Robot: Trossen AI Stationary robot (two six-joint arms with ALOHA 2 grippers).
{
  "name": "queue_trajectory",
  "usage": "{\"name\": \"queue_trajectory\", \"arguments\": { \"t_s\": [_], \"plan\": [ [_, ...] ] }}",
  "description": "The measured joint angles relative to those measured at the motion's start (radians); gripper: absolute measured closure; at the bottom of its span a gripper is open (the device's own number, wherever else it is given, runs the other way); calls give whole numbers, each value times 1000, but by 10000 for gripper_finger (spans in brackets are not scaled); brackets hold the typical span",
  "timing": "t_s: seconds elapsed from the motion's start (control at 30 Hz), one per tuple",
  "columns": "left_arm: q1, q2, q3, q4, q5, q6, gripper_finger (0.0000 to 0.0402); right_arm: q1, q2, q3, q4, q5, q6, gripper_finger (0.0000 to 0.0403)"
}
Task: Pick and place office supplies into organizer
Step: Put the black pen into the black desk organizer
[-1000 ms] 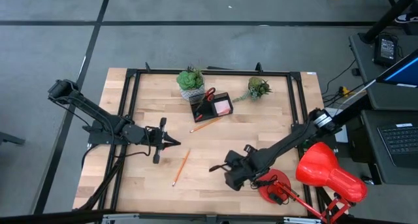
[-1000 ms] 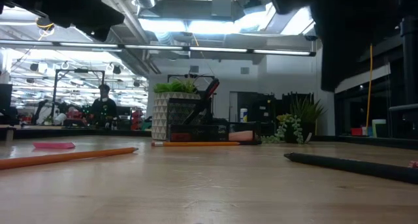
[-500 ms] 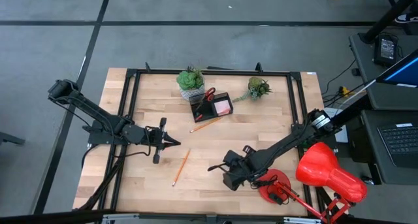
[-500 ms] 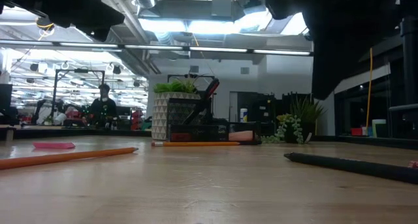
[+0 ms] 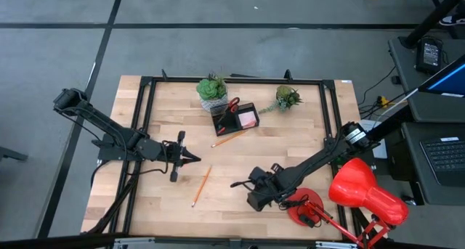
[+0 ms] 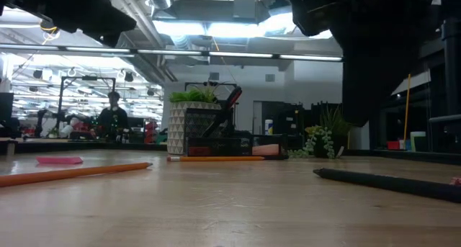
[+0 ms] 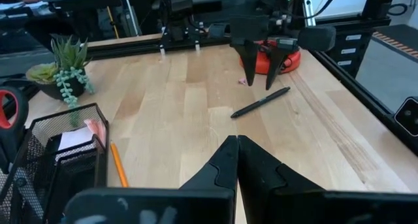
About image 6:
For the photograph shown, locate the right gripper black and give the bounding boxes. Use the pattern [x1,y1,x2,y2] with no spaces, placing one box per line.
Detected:
[341,0,440,127]

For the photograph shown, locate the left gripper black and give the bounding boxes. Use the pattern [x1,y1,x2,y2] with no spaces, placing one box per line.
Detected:
[0,0,138,48]

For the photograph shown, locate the black pen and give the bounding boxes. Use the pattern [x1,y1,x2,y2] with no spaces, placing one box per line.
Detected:
[312,167,461,204]

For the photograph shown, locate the pink sticky note pad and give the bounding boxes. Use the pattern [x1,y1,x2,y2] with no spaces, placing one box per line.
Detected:
[251,144,280,156]

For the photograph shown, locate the red-handled scissors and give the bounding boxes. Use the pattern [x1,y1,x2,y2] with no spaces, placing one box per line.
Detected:
[203,85,243,136]

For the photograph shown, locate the pink eraser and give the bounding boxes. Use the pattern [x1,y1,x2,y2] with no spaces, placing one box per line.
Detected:
[35,156,84,165]

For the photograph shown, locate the orange pencil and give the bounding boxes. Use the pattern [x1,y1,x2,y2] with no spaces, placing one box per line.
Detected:
[0,162,153,189]
[166,156,266,163]

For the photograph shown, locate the black mesh desk organizer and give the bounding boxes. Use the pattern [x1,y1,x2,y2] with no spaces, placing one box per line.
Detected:
[183,108,289,158]

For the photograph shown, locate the yellow stick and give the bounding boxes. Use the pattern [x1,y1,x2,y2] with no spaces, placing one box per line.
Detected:
[402,73,412,142]

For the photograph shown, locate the small trailing succulent dark pot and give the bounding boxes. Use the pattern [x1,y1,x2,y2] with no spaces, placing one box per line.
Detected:
[287,106,356,160]

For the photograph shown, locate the black cabinet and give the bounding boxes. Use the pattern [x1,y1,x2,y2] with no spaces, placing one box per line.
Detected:
[259,102,343,151]

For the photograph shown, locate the long ceiling light strip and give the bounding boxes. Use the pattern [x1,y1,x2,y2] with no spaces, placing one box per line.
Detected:
[0,43,343,63]

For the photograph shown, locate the person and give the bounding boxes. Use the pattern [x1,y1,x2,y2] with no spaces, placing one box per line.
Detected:
[89,91,131,143]

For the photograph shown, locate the green succulent in patterned pot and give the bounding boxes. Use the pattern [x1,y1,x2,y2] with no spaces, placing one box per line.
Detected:
[167,81,231,156]

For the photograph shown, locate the black background rig frame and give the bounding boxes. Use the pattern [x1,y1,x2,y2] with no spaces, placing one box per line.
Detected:
[55,75,117,133]

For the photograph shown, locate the black vertical post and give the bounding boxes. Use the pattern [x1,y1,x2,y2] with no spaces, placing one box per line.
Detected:
[428,0,461,151]

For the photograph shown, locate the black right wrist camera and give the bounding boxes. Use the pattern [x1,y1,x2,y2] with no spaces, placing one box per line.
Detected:
[287,0,343,37]

